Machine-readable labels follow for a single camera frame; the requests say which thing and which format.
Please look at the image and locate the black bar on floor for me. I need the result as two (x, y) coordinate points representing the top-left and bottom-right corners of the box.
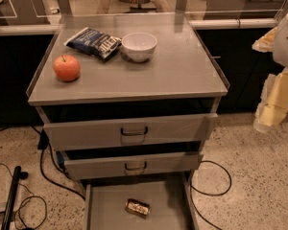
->
(1, 166), (27, 230)

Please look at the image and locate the red apple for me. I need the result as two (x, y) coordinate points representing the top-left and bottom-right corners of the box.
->
(53, 55), (81, 81)

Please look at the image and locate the office chair in background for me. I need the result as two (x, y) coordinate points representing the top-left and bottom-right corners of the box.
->
(118, 0), (156, 13)

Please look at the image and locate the black cable floor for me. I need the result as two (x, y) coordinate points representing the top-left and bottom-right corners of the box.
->
(189, 160), (233, 230)
(30, 125), (86, 201)

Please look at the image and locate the grey drawer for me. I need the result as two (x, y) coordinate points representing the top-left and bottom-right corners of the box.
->
(64, 152), (200, 180)
(83, 178), (199, 230)
(44, 113), (217, 150)

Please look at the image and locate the bottom grey drawer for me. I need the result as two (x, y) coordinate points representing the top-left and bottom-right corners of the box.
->
(83, 178), (199, 230)

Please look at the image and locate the grey drawer cabinet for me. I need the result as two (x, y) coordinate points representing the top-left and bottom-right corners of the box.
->
(25, 12), (230, 230)

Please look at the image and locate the blue chip bag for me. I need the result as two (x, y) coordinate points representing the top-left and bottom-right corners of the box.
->
(64, 27), (122, 61)

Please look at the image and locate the thin black cable loop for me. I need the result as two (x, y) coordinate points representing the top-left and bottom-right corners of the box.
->
(0, 161), (48, 230)

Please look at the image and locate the white bowl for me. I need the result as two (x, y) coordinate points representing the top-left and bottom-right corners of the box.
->
(121, 33), (157, 63)

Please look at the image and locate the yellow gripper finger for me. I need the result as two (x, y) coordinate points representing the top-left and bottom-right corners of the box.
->
(252, 27), (276, 53)
(253, 67), (288, 133)

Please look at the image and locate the black cable left floor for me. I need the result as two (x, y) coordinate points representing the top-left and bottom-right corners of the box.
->
(30, 125), (86, 201)

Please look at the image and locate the middle grey drawer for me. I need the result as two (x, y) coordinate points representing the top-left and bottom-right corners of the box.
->
(64, 152), (200, 180)

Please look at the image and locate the black cable right floor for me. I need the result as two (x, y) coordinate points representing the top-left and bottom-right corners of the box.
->
(189, 160), (233, 230)

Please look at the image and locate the top grey drawer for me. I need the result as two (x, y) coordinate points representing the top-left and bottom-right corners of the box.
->
(44, 113), (217, 150)

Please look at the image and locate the orange soda can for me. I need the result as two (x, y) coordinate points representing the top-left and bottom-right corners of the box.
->
(125, 198), (151, 219)

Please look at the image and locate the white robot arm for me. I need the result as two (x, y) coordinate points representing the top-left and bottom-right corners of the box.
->
(252, 12), (288, 132)

